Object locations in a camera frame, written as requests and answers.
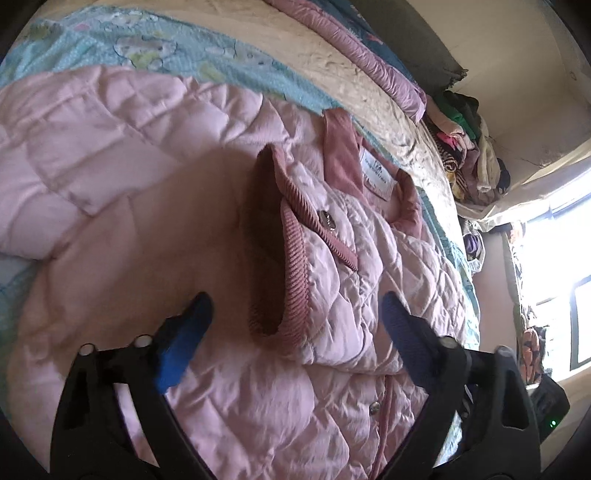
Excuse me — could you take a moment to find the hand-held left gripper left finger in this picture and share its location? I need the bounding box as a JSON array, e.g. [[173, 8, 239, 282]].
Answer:
[[50, 291, 215, 480]]

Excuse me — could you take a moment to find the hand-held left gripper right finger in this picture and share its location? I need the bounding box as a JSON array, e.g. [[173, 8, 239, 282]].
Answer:
[[382, 291, 542, 480]]

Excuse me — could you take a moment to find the pink quilted jacket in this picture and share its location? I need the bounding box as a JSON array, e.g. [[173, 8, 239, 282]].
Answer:
[[0, 65, 481, 480]]

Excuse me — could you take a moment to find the pile of mixed clothes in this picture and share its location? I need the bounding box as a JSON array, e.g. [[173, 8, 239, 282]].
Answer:
[[422, 90, 513, 206]]

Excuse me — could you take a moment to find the orange patterned cloth bundle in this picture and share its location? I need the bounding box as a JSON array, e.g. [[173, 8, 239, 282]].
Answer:
[[519, 325, 548, 384]]

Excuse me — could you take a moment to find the white bag with purple cloth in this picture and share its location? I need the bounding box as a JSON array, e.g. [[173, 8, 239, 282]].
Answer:
[[462, 222, 485, 273]]

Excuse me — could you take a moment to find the dark patterned windowsill cloth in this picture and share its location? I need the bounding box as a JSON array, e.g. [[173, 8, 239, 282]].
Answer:
[[505, 222, 550, 333]]

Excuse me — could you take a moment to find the window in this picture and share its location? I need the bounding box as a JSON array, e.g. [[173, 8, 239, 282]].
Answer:
[[522, 185, 591, 384]]

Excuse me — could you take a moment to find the white curtain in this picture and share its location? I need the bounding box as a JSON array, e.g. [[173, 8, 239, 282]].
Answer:
[[457, 171, 591, 232]]

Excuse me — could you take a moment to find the dark floral quilt pink lining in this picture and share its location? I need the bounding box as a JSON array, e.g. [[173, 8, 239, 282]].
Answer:
[[263, 0, 428, 123]]

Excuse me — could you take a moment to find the bed with beige sheet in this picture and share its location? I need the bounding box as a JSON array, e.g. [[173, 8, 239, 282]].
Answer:
[[180, 0, 462, 217]]

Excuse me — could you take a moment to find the grey padded headboard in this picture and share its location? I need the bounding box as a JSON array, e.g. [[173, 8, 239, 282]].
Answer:
[[355, 0, 467, 90]]

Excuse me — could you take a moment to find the light blue cartoon blanket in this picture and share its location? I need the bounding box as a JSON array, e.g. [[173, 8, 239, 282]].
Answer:
[[0, 4, 481, 352]]

